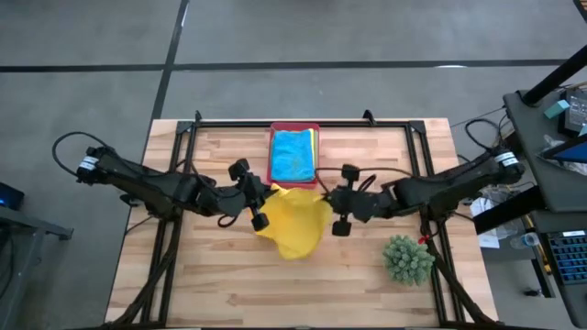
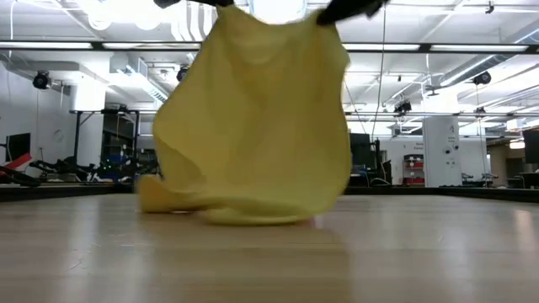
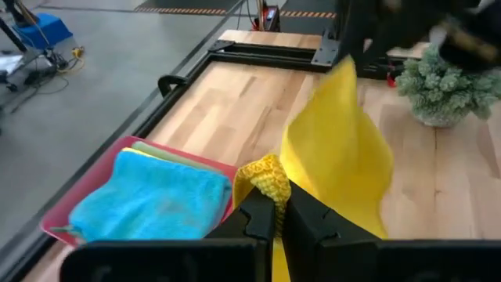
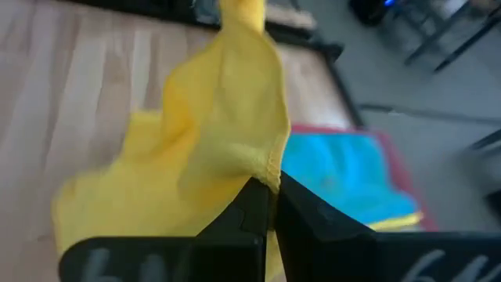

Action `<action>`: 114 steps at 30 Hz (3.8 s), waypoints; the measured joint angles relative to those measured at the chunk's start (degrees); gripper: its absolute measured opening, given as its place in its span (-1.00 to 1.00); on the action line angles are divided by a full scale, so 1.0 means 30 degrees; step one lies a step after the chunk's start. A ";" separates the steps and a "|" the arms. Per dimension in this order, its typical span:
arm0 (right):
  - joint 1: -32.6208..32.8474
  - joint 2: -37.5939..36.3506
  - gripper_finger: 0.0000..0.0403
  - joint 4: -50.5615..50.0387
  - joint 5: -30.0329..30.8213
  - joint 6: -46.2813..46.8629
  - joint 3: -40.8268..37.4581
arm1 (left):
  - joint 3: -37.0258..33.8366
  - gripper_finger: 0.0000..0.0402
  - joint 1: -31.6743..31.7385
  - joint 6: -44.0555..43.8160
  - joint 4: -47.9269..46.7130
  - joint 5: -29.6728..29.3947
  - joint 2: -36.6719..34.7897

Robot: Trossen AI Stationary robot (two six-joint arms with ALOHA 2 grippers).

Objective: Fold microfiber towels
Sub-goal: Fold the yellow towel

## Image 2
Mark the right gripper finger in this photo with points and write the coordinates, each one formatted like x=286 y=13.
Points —
x=377 y=6
x=341 y=12

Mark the yellow microfiber towel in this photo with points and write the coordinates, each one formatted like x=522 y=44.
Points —
x=257 y=126

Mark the black ceiling spotlight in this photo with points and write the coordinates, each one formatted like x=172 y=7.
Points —
x=182 y=74
x=482 y=78
x=41 y=80

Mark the black equipment rack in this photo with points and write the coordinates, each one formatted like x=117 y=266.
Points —
x=362 y=155

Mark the white column with signs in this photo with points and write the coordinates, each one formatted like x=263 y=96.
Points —
x=440 y=147

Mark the red drawer cabinet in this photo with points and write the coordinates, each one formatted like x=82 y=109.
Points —
x=414 y=170

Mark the black background robot arms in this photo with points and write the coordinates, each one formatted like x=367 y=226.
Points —
x=84 y=170

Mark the black monitor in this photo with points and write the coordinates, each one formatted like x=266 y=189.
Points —
x=19 y=147
x=532 y=147

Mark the red background object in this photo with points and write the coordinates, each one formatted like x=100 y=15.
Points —
x=20 y=162

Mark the black metal frame stand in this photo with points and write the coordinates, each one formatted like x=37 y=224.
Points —
x=105 y=112

